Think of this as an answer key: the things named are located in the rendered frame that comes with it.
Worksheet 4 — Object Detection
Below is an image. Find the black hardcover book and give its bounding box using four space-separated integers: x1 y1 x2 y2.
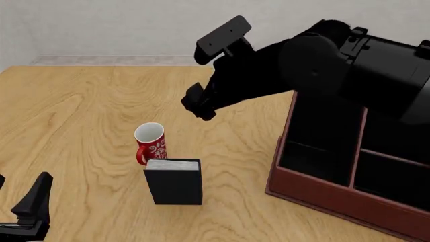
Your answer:
143 158 204 206

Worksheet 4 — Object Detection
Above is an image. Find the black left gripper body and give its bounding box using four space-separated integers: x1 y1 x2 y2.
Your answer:
0 216 52 242

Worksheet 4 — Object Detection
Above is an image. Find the red patterned mug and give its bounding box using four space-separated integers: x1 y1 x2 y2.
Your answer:
134 122 168 167

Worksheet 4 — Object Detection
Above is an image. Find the small flat plate on stalk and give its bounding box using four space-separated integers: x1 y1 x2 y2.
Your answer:
194 14 253 67

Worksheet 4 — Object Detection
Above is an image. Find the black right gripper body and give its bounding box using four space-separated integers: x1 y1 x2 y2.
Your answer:
181 82 218 122

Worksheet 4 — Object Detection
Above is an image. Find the red-brown desk caddy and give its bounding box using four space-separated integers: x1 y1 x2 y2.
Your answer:
264 89 430 242

